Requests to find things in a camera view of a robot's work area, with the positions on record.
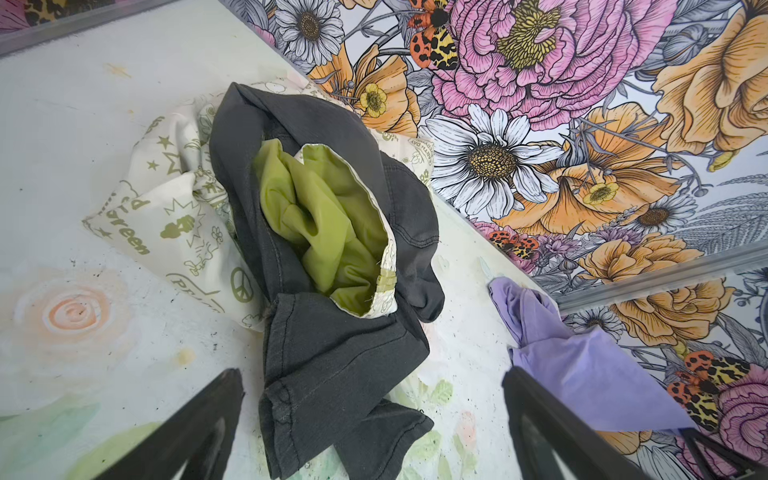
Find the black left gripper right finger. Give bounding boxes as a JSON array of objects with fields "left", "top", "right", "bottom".
[{"left": 502, "top": 367, "right": 647, "bottom": 480}]

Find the lavender purple cloth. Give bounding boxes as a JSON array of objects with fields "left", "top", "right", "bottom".
[{"left": 489, "top": 277, "right": 695, "bottom": 432}]

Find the aluminium corner post left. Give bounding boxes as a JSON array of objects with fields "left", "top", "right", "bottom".
[{"left": 553, "top": 240, "right": 767, "bottom": 315}]

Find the dark grey denim cloth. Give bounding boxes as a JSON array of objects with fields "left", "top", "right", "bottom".
[{"left": 210, "top": 83, "right": 445, "bottom": 479}]

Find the green lined printed white cloth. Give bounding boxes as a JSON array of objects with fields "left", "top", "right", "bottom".
[{"left": 85, "top": 79, "right": 445, "bottom": 330}]

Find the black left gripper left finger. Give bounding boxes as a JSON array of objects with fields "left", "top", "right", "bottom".
[{"left": 98, "top": 368, "right": 245, "bottom": 480}]

